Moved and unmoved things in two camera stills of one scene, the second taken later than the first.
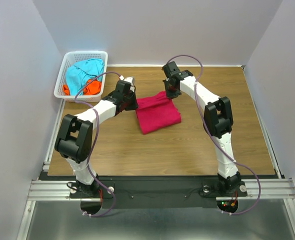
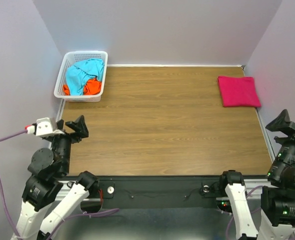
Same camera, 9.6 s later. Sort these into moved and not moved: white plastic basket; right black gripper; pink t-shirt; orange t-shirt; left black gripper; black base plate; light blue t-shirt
Moved: pink t-shirt; left black gripper; right black gripper
Not moved: light blue t-shirt; black base plate; orange t-shirt; white plastic basket
